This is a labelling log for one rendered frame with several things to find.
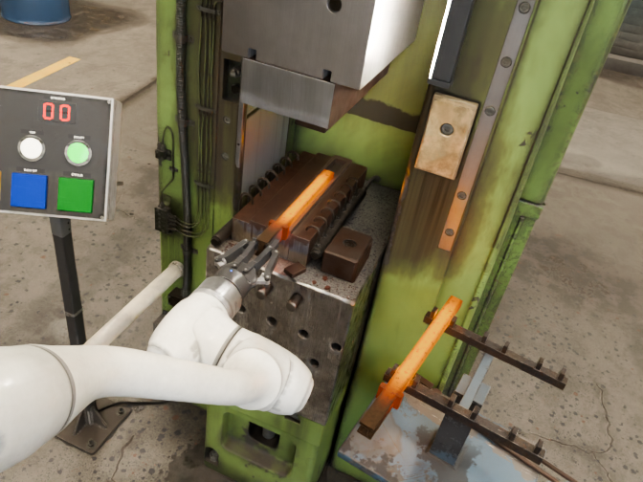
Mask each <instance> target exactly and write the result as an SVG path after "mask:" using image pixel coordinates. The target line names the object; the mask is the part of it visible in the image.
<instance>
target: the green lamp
mask: <svg viewBox="0 0 643 482"><path fill-rule="evenodd" d="M68 156H69V158H70V159H71V161H73V162H75V163H82V162H84V161H85V160H86V159H87V157H88V149H87V148H86V146H85V145H83V144H82V143H78V142H77V143H73V144H72V145H70V147H69V149H68Z"/></svg>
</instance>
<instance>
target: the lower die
mask: <svg viewBox="0 0 643 482"><path fill-rule="evenodd" d="M335 159H339V160H342V161H345V162H346V163H345V164H344V166H343V167H342V168H341V169H340V170H339V171H338V173H337V174H336V175H335V176H334V177H333V178H332V179H331V181H330V182H329V183H328V184H327V185H326V186H325V187H324V189H323V190H322V191H321V192H320V193H319V194H318V196H317V197H316V198H315V199H314V200H313V201H312V202H311V204H310V205H309V206H308V207H307V208H306V209H305V210H304V212H303V213H302V214H301V215H300V216H299V217H298V219H297V220H296V221H295V222H294V223H293V224H292V225H291V227H290V228H289V232H288V238H287V239H286V240H282V239H281V241H280V242H279V244H278V248H277V250H278V251H279V253H278V257H281V258H284V259H286V260H287V259H288V260H289V261H292V262H294V263H296V262H299V263H301V264H302V265H303V266H304V267H306V266H307V264H308V263H309V262H310V260H311V259H312V257H311V254H310V252H311V250H312V249H313V248H314V246H315V244H316V242H317V239H318V231H317V230H316V229H314V228H309V229H308V230H305V229H306V227H307V226H309V225H315V226H317V227H318V228H319V229H320V230H321V237H322V234H323V233H324V228H325V222H324V221H323V220H322V219H321V218H318V219H316V222H314V221H313V219H314V217H316V216H318V215H320V216H323V217H324V218H325V219H326V220H327V222H328V227H329V225H330V224H331V220H332V212H331V211H330V210H328V209H325V210H324V211H323V212H322V213H321V209H322V208H324V207H328V208H332V209H333V210H334V212H335V218H336V216H337V215H338V210H339V205H338V204H337V203H336V202H333V201H332V202H330V203H329V205H328V204H327V202H328V200H330V199H336V200H338V201H339V202H340V203H341V205H342V208H341V210H342V209H343V207H344V200H345V198H344V196H343V195H342V194H341V193H338V194H337V195H336V197H334V193H335V192H336V191H342V192H344V193H345V194H346V196H347V203H348V200H349V198H350V193H351V189H350V188H349V187H348V186H343V188H342V189H340V186H341V185H342V184H349V185H351V186H352V187H353V195H354V192H355V190H356V185H357V183H356V181H355V180H353V179H349V180H348V182H346V181H345V180H346V178H348V177H350V176H352V177H355V178H357V179H358V181H359V187H358V189H359V188H362V187H363V186H364V183H365V179H366V171H367V167H365V166H361V165H358V164H354V163H352V160H349V159H347V158H344V157H341V156H338V155H334V156H333V157H330V156H327V155H324V154H322V153H319V152H318V153H317V154H316V155H315V154H311V153H308V152H305V151H303V152H301V153H300V154H299V160H298V161H297V158H296V159H295V160H294V161H292V163H293V166H292V167H291V168H290V165H288V166H286V167H285V175H282V174H283V170H282V171H281V172H280V173H279V174H278V180H277V181H276V178H275V179H274V180H273V181H271V182H270V184H271V186H270V189H268V185H267V186H266V187H264V188H263V189H262V196H259V193H258V194H257V195H256V196H255V197H254V204H253V205H251V202H252V200H251V201H250V202H249V203H248V204H247V205H246V206H245V207H244V208H243V209H241V210H240V211H239V212H238V213H237V214H236V215H235V216H234V217H233V228H232V240H234V241H237V242H240V241H242V240H243V239H248V240H249V241H252V239H253V237H257V236H258V235H259V234H261V233H262V232H264V231H265V230H266V229H267V228H268V226H269V221H270V220H271V219H272V220H275V221H276V220H277V219H278V218H279V217H280V216H281V215H282V213H283V212H284V211H285V210H286V209H288V208H289V207H290V206H291V205H292V204H293V203H294V202H295V201H296V199H297V198H298V197H299V196H300V195H301V194H302V193H303V192H304V191H305V190H306V189H307V188H308V187H309V186H310V184H311V183H312V182H313V181H314V180H315V179H316V178H317V177H318V176H319V175H320V174H321V173H322V172H323V170H324V169H327V167H328V166H329V165H330V164H331V163H332V162H333V161H334V160H335ZM335 218H334V220H335ZM328 227H327V228H328Z"/></svg>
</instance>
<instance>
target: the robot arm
mask: <svg viewBox="0 0 643 482"><path fill-rule="evenodd" d="M259 235H260V234H259ZM259 235H258V236H259ZM258 236H257V237H258ZM281 236H282V228H281V230H280V231H279V232H278V233H277V234H276V235H275V236H274V237H273V239H272V240H271V241H270V242H269V243H268V244H267V245H266V246H265V250H264V251H263V252H262V253H261V254H260V255H259V256H258V257H257V258H256V259H255V260H252V261H251V262H250V263H249V264H247V263H248V261H249V260H250V259H251V257H252V256H253V255H254V253H255V252H256V249H257V251H258V246H259V242H257V241H256V239H257V237H253V239H252V241H249V240H248V239H243V240H242V241H240V242H239V243H238V244H236V245H235V246H233V247H232V248H231V249H229V250H228V251H226V252H225V253H223V254H221V255H218V256H216V257H215V258H214V268H215V269H219V270H218V272H217V273H216V274H215V275H214V276H211V277H208V278H206V279H205V280H204V281H203V282H202V283H201V285H200V286H199V287H198V288H197V289H196V290H195V291H193V292H192V293H191V295H190V296H189V297H187V298H185V299H183V300H181V301H180V302H179V303H178V304H177V305H175V306H174V307H173V308H172V309H171V310H170V311H169V312H168V313H167V315H166V316H165V317H164V318H163V320H162V321H161V322H160V324H159V325H158V326H157V328H156V329H155V331H154V332H153V334H152V336H151V337H150V339H149V342H148V346H147V350H146V351H143V350H137V349H131V348H125V347H118V346H108V345H41V344H24V345H15V346H0V472H2V471H5V470H7V469H8V468H10V467H12V466H14V465H16V464H17V463H19V462H21V461H23V460H25V459H26V458H28V457H29V456H31V455H32V454H33V453H34V452H36V451H37V450H38V449H39V448H40V447H42V446H43V445H44V444H45V443H47V442H48V441H49V440H51V439H52V438H54V437H55V436H56V435H58V434H59V433H60V432H61V431H62V430H63V429H65V428H66V427H67V426H68V425H69V424H70V423H71V422H72V421H73V419H74V418H75V417H76V416H77V415H78V414H79V413H80V412H81V411H82V410H83V409H84V408H85V407H87V406H88V405H89V404H91V403H92V402H93V401H95V400H96V399H99V398H103V397H135V398H146V399H156V400H166V401H176V402H187V403H197V404H207V405H237V406H238V407H241V408H244V409H248V410H260V411H269V412H271V413H274V414H278V415H293V414H294V413H296V412H299V411H301V410H302V409H303V407H304V406H305V404H306V402H307V400H308V398H309V396H310V394H311V391H312V388H313V385H314V381H313V379H312V374H311V372H310V370H309V369H308V368H307V366H306V365H305V364H304V363H303V362H302V361H301V360H300V359H299V358H298V357H297V356H295V355H294V354H292V353H291V352H289V351H288V350H286V349H285V348H283V347H281V346H280V345H278V344H276V343H274V342H273V341H271V340H268V339H266V338H264V337H262V336H260V335H259V334H256V333H253V332H251V331H248V330H246V329H244V328H242V327H241V326H239V325H238V324H236V323H235V322H234V321H233V320H232V318H233V317H234V316H235V314H236V313H237V312H238V311H239V309H240V308H241V301H242V300H243V298H244V297H245V296H246V295H247V293H249V291H250V290H251V289H252V288H253V287H255V286H256V285H257V284H264V287H265V288H268V287H270V279H271V275H272V273H273V270H274V268H275V266H276V264H277V261H278V253H279V251H278V250H277V248H278V243H279V240H280V239H281ZM236 258H237V259H236ZM235 259H236V260H235ZM269 259H270V260H269ZM234 260H235V261H234ZM268 260H269V262H268V264H267V266H266V268H265V270H264V273H262V275H261V276H260V277H259V278H257V276H256V273H257V271H258V270H259V269H260V268H261V267H262V266H263V265H264V264H265V263H266V262H267V261H268ZM232 261H234V262H232ZM231 262H232V263H231Z"/></svg>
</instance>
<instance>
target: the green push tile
mask: <svg viewBox="0 0 643 482"><path fill-rule="evenodd" d="M94 182H95V181H94V180H86V179H76V178H66V177H59V178H58V194H57V210H65V211H75V212H86V213H92V212H93V198H94Z"/></svg>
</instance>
